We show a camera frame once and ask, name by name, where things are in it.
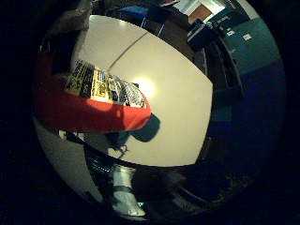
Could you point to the blue cloth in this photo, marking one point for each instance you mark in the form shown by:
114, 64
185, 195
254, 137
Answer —
146, 129

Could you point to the black office chair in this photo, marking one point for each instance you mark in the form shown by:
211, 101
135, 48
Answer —
218, 62

